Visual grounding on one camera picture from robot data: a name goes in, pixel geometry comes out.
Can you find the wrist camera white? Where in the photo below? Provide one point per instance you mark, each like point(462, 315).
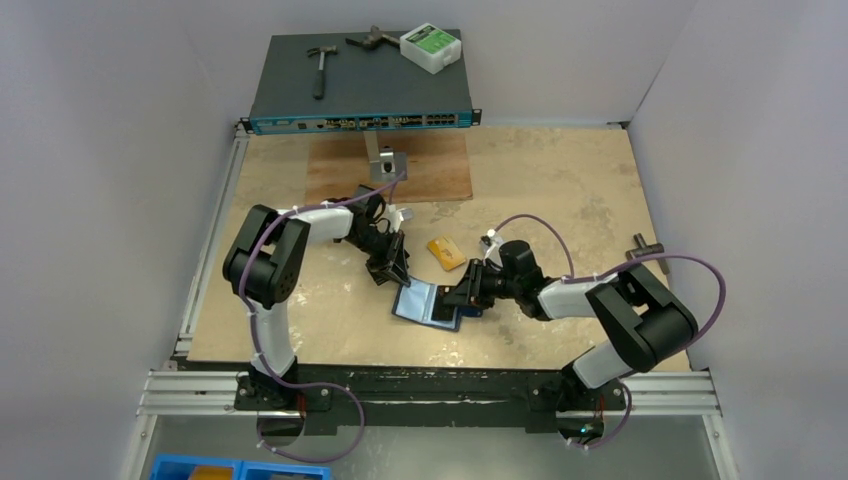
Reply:
point(490, 243)
point(397, 215)

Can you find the brown wooden board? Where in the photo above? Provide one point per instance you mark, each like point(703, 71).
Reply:
point(438, 167)

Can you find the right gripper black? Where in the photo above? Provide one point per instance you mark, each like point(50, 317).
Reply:
point(474, 283)

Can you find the metal door handle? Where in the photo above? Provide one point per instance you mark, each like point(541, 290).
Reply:
point(643, 249)

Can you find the small black hammer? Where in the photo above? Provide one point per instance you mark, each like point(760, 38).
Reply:
point(318, 90)

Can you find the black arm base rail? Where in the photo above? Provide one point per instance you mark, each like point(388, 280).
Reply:
point(534, 400)

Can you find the blue leather card holder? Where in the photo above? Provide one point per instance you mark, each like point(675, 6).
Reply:
point(414, 304)

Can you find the metal stand bracket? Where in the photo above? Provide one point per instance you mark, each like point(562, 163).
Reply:
point(385, 164)

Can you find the white green electrical box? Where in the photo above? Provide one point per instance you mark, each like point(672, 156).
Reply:
point(430, 48)

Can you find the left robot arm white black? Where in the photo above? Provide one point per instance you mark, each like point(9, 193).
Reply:
point(264, 263)

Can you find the blue plastic bin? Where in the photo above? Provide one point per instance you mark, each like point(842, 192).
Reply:
point(173, 466)

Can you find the dark metal tool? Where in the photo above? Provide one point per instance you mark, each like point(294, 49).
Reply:
point(375, 38)

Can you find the blue network switch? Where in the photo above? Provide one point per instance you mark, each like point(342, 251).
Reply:
point(377, 90)

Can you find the aluminium frame rail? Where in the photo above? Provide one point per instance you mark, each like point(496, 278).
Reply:
point(213, 394)

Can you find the single black credit card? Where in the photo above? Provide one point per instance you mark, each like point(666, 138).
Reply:
point(443, 314)

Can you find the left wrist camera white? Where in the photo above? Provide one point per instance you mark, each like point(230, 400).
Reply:
point(397, 215)

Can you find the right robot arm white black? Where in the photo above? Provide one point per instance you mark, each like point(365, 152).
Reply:
point(644, 322)

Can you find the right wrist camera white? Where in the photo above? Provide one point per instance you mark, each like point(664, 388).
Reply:
point(490, 243)

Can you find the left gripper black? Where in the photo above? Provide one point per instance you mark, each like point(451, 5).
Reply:
point(390, 264)

